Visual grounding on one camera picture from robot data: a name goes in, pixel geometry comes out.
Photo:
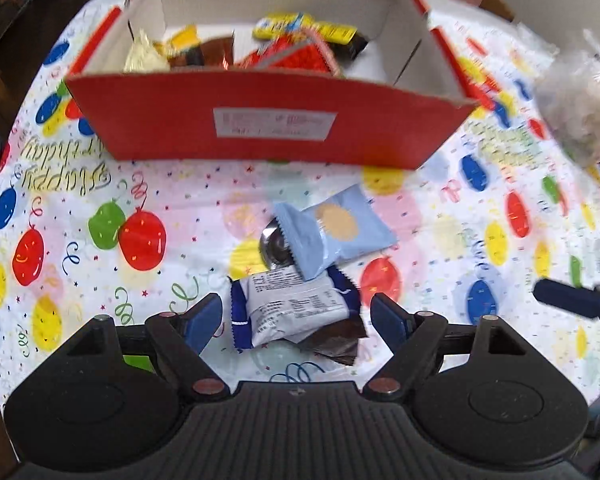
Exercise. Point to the red cardboard box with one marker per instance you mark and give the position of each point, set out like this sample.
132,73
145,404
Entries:
155,120

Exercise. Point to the clear plastic bag white contents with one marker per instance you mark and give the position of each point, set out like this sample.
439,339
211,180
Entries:
580,105

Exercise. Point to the yellow cartoon snack pack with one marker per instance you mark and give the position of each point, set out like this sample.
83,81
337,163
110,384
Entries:
290,25

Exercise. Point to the dark grey-brown snack packet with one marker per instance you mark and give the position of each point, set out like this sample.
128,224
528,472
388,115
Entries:
335,342

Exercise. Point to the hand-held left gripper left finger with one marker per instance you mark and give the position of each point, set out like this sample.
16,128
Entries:
202,320

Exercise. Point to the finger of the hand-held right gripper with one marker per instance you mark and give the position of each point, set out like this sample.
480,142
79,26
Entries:
565,297

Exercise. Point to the light blue snack packet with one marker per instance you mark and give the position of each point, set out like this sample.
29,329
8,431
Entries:
340,230

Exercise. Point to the balloon print tablecloth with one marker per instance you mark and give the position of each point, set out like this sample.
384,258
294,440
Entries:
80,270

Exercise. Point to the red noodle snack packet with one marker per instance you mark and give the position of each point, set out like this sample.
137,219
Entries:
300,57

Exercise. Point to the shiny dark round candy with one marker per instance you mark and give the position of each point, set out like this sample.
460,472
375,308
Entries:
275,247

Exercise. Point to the cream snack packet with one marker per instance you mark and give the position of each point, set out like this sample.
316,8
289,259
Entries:
142,55

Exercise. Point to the yellow snack packet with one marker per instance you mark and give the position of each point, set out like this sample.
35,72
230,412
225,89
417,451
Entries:
182,40

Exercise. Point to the white and blue snack packet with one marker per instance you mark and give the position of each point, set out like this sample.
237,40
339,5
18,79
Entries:
280,305

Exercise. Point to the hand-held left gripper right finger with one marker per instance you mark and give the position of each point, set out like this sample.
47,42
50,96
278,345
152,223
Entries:
390,322

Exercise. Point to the brown shiny snack packet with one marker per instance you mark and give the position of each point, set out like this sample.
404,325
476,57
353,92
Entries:
210,50

